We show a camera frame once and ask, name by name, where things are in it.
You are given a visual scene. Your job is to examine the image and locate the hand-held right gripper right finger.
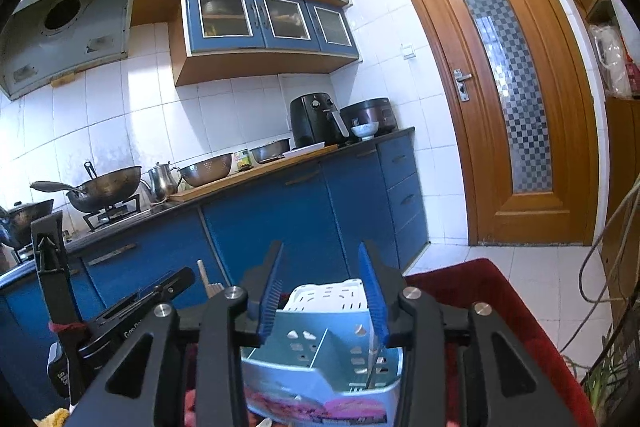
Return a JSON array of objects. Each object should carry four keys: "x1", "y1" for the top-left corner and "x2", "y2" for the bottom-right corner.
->
[{"x1": 356, "y1": 241, "x2": 552, "y2": 427}]

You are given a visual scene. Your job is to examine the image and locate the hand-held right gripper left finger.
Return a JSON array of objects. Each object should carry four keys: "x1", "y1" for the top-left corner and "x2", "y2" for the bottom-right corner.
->
[{"x1": 65, "y1": 241, "x2": 286, "y2": 427}]

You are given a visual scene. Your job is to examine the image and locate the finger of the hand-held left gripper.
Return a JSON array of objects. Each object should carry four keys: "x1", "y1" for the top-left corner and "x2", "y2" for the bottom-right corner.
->
[
  {"x1": 77, "y1": 266, "x2": 197, "y2": 358},
  {"x1": 30, "y1": 211, "x2": 76, "y2": 328}
]

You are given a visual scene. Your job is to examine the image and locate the light blue utensil box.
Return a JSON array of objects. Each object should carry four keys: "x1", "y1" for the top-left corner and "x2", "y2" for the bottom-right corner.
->
[{"x1": 240, "y1": 277, "x2": 404, "y2": 427}]

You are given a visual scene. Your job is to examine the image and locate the yellow cloth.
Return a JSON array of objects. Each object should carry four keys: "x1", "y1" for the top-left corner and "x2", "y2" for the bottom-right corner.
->
[{"x1": 34, "y1": 407, "x2": 72, "y2": 427}]

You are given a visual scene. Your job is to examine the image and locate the black pan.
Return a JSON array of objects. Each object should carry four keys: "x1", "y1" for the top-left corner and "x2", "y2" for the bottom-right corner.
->
[{"x1": 0, "y1": 199, "x2": 55, "y2": 249}]

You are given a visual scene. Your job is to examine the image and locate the gas stove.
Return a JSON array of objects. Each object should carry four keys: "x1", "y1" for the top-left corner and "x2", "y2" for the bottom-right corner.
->
[{"x1": 82, "y1": 194, "x2": 144, "y2": 234}]

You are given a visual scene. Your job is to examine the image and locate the blue base cabinets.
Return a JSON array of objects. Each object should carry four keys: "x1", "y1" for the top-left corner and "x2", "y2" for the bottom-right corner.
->
[{"x1": 0, "y1": 126, "x2": 431, "y2": 424}]

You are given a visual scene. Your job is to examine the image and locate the dark steel wok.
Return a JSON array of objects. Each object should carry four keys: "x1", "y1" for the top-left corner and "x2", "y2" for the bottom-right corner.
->
[{"x1": 65, "y1": 161, "x2": 144, "y2": 214}]

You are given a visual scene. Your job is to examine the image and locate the wooden cutting board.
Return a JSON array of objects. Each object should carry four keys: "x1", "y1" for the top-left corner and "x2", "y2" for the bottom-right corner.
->
[{"x1": 167, "y1": 144, "x2": 340, "y2": 204}]

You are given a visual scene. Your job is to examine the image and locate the steel kettle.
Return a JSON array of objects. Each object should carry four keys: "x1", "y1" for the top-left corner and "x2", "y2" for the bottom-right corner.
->
[{"x1": 146, "y1": 161, "x2": 182, "y2": 204}]

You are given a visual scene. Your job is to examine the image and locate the red printed blanket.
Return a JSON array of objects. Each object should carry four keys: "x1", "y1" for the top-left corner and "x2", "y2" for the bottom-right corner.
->
[{"x1": 182, "y1": 258, "x2": 599, "y2": 427}]

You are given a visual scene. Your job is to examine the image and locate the steel colander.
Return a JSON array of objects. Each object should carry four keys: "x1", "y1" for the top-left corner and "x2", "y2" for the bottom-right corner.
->
[{"x1": 177, "y1": 152, "x2": 234, "y2": 188}]

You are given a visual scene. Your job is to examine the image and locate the steel basin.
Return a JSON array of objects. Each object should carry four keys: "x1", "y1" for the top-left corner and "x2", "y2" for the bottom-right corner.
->
[{"x1": 248, "y1": 137, "x2": 292, "y2": 164}]

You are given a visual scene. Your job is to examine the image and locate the white plate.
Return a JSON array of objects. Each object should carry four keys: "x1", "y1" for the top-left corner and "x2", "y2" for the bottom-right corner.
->
[{"x1": 283, "y1": 144, "x2": 327, "y2": 158}]

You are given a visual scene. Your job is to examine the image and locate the white bowl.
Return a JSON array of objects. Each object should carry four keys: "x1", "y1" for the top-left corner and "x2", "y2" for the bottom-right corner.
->
[{"x1": 349, "y1": 121, "x2": 380, "y2": 142}]

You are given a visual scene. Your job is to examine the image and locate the black air fryer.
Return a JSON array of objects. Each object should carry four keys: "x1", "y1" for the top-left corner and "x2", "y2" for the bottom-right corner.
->
[{"x1": 289, "y1": 93, "x2": 347, "y2": 148}]

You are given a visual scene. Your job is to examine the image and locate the dark rice cooker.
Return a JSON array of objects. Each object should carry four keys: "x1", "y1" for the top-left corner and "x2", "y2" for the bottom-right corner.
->
[{"x1": 339, "y1": 98, "x2": 400, "y2": 139}]

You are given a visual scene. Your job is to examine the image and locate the grey range hood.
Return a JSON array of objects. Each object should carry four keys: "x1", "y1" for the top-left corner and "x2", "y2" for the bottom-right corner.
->
[{"x1": 0, "y1": 0, "x2": 139, "y2": 102}]

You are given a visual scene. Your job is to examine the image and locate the green leaves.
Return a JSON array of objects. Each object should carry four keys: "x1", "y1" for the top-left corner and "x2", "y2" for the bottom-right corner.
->
[{"x1": 581, "y1": 356, "x2": 622, "y2": 409}]

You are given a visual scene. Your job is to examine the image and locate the wooden door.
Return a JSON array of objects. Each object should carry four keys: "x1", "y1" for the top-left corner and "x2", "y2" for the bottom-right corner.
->
[{"x1": 388, "y1": 0, "x2": 601, "y2": 249}]

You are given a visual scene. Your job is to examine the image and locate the white plastic bag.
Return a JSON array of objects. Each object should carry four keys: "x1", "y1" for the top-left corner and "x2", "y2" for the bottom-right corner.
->
[{"x1": 589, "y1": 23, "x2": 632, "y2": 98}]

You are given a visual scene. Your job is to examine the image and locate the red string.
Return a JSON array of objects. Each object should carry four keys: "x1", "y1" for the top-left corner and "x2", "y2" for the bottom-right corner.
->
[{"x1": 48, "y1": 318, "x2": 84, "y2": 336}]

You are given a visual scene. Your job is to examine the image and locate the beige cable bundle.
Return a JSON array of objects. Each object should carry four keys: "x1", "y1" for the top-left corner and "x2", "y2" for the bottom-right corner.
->
[{"x1": 559, "y1": 171, "x2": 640, "y2": 360}]

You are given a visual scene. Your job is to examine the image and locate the metal door handle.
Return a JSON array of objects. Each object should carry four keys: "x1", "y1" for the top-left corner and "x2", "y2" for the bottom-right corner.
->
[{"x1": 452, "y1": 67, "x2": 474, "y2": 103}]

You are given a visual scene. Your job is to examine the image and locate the glass-door wall cabinet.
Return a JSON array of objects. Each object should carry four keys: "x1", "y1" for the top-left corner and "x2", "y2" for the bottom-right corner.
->
[{"x1": 168, "y1": 0, "x2": 362, "y2": 87}]

